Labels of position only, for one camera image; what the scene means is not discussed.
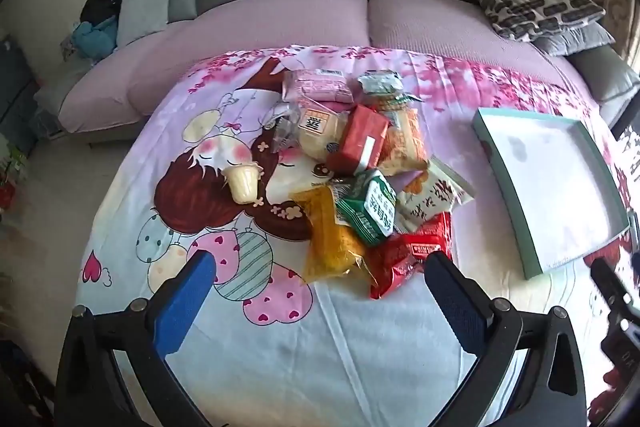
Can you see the green and white snack packet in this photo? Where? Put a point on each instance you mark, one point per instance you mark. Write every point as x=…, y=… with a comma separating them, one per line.
x=372, y=212

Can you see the shiny red snack packet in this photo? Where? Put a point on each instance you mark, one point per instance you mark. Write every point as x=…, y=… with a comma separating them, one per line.
x=415, y=252

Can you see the plain pink snack packet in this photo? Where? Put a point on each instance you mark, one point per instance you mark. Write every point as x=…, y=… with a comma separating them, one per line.
x=342, y=105

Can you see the blue cloth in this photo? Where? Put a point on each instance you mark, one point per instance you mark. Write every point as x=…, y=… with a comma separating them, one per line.
x=92, y=39

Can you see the grey pillow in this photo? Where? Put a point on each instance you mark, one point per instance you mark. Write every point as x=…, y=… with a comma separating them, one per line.
x=575, y=39

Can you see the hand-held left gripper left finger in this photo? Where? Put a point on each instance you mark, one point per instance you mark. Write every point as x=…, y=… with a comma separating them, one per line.
x=182, y=307

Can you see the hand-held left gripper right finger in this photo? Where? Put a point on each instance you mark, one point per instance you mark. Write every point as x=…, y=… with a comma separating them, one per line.
x=457, y=307

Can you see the matte red snack packet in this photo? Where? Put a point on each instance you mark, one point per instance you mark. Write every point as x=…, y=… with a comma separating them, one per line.
x=360, y=139

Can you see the printed cartoon blanket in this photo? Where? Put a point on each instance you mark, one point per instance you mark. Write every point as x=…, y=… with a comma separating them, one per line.
x=375, y=357

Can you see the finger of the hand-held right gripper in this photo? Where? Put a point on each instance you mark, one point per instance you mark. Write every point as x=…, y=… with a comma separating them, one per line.
x=610, y=284

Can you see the yellow snack packet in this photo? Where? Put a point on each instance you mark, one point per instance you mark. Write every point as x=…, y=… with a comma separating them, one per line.
x=332, y=237

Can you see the silver green snack packet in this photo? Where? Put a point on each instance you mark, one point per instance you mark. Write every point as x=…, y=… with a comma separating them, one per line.
x=379, y=82

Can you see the shallow teal cardboard box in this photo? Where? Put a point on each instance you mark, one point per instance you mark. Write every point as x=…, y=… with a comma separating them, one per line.
x=550, y=187

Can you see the white red-print snack packet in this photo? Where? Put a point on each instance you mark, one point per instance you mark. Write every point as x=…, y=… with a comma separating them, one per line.
x=430, y=197

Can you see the yellow jelly cup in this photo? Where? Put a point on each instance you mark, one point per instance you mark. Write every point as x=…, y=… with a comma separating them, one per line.
x=245, y=182

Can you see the dark cloth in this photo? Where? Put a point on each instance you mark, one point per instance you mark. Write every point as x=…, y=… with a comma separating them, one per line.
x=100, y=4

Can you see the pink sofa cover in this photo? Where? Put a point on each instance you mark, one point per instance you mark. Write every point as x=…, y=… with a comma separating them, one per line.
x=280, y=22

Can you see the round bread packet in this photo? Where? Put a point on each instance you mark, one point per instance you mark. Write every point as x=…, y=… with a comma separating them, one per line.
x=390, y=101

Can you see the labelled clear bread packet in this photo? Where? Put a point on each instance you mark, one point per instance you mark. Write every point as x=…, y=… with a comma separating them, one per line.
x=315, y=132

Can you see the orange snack packet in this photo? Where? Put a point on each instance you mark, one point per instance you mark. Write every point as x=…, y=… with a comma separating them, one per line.
x=405, y=142

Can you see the pink barcode snack packet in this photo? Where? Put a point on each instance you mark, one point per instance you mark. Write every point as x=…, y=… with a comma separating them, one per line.
x=315, y=86

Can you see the black patterned pillow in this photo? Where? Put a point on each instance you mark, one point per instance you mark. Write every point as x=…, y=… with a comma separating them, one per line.
x=537, y=2

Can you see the light grey cushion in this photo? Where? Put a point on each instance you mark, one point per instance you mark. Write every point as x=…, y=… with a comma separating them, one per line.
x=145, y=4

